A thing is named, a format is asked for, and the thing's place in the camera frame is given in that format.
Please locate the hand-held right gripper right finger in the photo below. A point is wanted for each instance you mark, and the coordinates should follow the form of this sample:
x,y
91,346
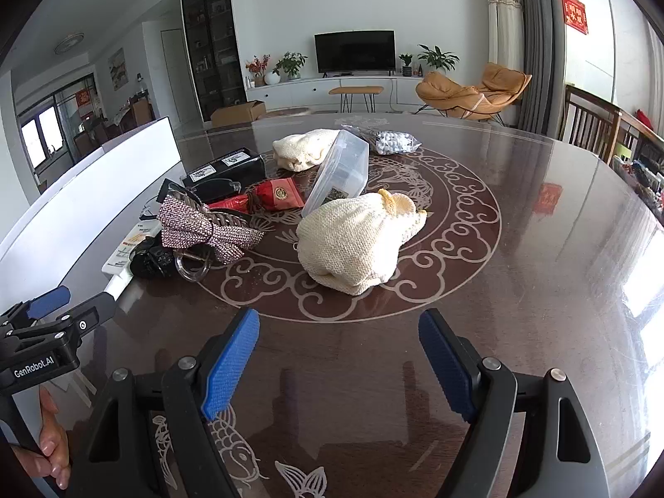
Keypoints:
x,y
446,368

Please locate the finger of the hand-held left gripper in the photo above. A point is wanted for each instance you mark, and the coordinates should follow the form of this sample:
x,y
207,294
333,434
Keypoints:
x,y
49,301
88,316

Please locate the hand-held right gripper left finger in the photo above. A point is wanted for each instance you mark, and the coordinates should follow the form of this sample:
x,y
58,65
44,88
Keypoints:
x,y
231,363

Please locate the black flower hair clip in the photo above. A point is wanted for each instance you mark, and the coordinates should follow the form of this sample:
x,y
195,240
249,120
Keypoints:
x,y
150,262

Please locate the clear plastic hair clip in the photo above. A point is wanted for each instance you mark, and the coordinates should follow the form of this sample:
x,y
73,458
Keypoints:
x,y
191,272

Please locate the rhinestone bow hair clip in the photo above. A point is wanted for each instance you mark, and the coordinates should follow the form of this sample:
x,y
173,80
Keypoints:
x,y
186,223

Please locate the cream knit hat yellow trim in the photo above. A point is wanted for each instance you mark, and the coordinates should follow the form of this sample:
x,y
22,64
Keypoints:
x,y
352,244

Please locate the clear frame glasses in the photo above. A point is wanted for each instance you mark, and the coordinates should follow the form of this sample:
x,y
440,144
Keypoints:
x,y
223,189

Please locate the clear plastic container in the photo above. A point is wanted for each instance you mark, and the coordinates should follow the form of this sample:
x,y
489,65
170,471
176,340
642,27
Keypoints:
x,y
337,171

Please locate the person's left hand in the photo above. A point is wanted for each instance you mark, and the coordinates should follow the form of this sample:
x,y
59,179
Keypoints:
x,y
57,441

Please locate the white board panel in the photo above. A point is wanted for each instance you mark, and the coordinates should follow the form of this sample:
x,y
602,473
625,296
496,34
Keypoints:
x,y
78,202

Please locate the red foil packet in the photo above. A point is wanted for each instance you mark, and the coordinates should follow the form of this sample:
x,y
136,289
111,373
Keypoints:
x,y
280,194

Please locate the glass sliding door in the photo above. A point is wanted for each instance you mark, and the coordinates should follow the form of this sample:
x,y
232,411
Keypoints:
x,y
46,124

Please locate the black cardboard box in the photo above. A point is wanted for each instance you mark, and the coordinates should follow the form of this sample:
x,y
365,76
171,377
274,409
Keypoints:
x,y
228,166

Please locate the background dining table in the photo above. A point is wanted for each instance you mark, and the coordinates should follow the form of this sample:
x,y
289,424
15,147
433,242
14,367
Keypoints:
x,y
132,114

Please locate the red door decoration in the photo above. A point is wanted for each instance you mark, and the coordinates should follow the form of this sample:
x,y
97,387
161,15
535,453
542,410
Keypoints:
x,y
84,98

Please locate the folded cream knit cloth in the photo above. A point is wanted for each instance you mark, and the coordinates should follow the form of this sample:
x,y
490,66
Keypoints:
x,y
301,150

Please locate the bag of white beads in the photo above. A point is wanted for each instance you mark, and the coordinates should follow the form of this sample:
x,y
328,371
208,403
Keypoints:
x,y
391,141

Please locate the brown cardboard box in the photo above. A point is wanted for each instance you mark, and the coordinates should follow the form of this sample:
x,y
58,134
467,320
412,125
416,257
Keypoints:
x,y
236,114

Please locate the round ceiling lamp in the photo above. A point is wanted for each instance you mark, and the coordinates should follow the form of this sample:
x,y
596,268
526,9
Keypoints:
x,y
69,43

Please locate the orange lounge chair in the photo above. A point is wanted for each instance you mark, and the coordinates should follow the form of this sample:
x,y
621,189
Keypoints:
x,y
456,96

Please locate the pile of household clutter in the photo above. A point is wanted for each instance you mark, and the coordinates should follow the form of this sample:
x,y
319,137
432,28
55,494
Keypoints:
x,y
643,176

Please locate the white television cabinet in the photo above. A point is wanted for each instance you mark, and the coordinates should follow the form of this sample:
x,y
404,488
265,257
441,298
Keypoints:
x,y
301,91

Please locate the wooden chair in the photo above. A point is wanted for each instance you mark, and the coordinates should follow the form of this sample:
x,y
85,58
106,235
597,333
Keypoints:
x,y
640,132
576,114

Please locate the white round vase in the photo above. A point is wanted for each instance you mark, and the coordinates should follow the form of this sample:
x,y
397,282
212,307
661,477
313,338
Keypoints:
x,y
272,79

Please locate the wooden bench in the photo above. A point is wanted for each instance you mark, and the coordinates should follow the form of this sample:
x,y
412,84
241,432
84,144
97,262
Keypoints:
x,y
357,90

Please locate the red flower arrangement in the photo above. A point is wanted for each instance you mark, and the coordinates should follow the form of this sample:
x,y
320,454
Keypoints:
x,y
257,67

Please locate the dark display cabinet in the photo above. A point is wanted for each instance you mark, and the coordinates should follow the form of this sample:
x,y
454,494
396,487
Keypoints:
x,y
212,46

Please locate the bushy green potted plant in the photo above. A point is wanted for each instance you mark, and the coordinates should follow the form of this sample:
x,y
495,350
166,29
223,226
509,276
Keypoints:
x,y
289,65

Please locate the small potted plant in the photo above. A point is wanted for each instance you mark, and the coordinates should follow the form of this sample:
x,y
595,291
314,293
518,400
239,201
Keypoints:
x,y
406,65

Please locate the broad leaf potted plant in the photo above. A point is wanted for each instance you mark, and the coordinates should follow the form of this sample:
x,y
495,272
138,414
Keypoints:
x,y
438,59

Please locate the black television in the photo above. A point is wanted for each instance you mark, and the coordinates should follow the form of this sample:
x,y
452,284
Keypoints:
x,y
355,52

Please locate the grey curtain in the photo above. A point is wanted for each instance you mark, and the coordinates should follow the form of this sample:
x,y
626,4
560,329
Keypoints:
x,y
534,46

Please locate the cloth covered floor air conditioner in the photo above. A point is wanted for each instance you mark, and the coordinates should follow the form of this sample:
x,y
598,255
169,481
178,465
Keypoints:
x,y
504,20

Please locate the framed wall painting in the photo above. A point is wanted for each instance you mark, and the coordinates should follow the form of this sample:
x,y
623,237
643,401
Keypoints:
x,y
117,67

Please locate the red wall hanging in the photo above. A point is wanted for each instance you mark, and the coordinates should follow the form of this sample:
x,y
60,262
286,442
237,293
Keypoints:
x,y
575,13

